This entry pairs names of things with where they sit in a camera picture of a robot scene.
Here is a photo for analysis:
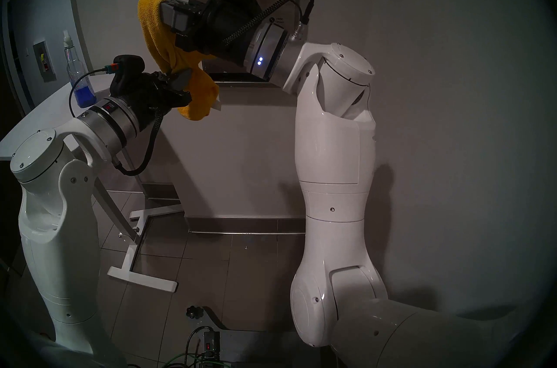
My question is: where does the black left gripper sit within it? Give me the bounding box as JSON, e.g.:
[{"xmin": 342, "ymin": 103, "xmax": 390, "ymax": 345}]
[{"xmin": 109, "ymin": 68, "xmax": 193, "ymax": 120}]

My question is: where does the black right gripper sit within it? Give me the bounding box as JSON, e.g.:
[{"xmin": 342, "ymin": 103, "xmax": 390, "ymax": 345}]
[{"xmin": 160, "ymin": 0, "xmax": 262, "ymax": 64}]

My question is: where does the yellow microfibre cloth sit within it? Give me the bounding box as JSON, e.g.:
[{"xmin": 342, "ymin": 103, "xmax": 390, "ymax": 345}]
[{"xmin": 138, "ymin": 0, "xmax": 222, "ymax": 121}]

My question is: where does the clear spray bottle blue liquid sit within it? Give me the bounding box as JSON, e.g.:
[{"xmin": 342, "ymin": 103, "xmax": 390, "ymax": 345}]
[{"xmin": 63, "ymin": 30, "xmax": 97, "ymax": 107}]

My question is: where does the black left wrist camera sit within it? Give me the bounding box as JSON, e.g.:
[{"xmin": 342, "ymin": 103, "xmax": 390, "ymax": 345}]
[{"xmin": 104, "ymin": 55, "xmax": 146, "ymax": 83}]

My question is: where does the left arm braided black cable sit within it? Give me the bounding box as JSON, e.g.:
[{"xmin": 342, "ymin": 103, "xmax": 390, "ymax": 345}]
[{"xmin": 114, "ymin": 110, "xmax": 165, "ymax": 176}]

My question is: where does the arm braided black cable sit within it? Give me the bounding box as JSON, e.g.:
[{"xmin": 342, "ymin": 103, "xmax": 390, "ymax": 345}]
[
  {"xmin": 114, "ymin": 110, "xmax": 165, "ymax": 176},
  {"xmin": 221, "ymin": 0, "xmax": 315, "ymax": 48}
]

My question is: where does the right arm braided black cable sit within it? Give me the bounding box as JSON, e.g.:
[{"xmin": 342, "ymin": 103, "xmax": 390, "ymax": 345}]
[{"xmin": 221, "ymin": 0, "xmax": 315, "ymax": 48}]

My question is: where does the left thin camera cable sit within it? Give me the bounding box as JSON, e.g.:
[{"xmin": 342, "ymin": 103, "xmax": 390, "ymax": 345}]
[{"xmin": 70, "ymin": 68, "xmax": 109, "ymax": 117}]

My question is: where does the white table leg frame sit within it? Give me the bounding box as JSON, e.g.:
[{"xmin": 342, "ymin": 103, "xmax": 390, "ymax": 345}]
[{"xmin": 85, "ymin": 163, "xmax": 184, "ymax": 294}]

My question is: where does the black box red switch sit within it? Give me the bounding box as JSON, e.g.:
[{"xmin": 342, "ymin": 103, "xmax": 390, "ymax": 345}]
[{"xmin": 204, "ymin": 330, "xmax": 221, "ymax": 357}]

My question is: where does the black power cable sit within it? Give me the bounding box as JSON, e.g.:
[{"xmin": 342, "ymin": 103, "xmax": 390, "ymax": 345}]
[{"xmin": 187, "ymin": 326, "xmax": 214, "ymax": 368}]

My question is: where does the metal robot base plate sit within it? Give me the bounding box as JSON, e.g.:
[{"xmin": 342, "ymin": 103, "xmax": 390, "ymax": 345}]
[{"xmin": 205, "ymin": 306, "xmax": 305, "ymax": 368}]

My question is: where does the green cable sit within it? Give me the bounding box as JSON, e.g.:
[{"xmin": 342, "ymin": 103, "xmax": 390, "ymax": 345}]
[{"xmin": 165, "ymin": 353, "xmax": 231, "ymax": 368}]

